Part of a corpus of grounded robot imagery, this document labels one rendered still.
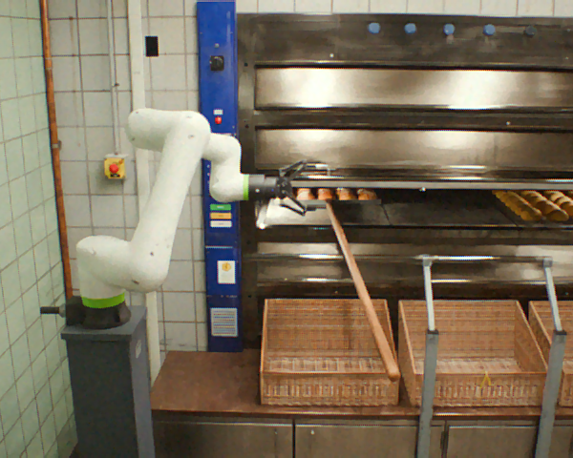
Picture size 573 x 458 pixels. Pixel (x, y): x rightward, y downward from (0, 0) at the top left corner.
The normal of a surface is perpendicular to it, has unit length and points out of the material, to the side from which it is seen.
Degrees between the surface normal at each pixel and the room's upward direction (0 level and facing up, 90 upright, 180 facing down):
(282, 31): 90
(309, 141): 70
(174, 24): 90
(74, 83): 90
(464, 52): 90
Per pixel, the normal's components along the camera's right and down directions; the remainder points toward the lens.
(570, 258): -0.04, -0.07
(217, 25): -0.04, 0.28
